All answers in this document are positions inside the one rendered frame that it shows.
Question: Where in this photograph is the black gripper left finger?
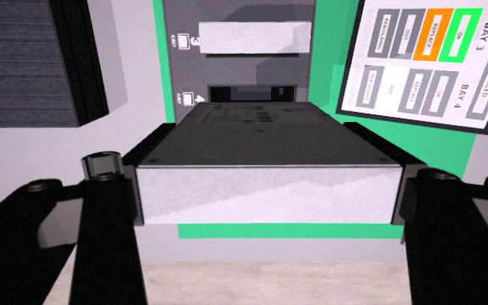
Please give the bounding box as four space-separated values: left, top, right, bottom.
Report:
0 123 176 305

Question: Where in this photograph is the grey hard drive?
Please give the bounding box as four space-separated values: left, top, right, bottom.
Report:
198 21 312 53
136 102 402 224

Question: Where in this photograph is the green flat mat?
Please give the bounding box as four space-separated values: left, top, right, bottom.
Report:
152 0 477 239

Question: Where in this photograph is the black-framed status screen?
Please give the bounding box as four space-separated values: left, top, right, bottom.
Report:
335 0 488 136

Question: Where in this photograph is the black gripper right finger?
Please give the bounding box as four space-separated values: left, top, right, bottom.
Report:
343 122 488 305

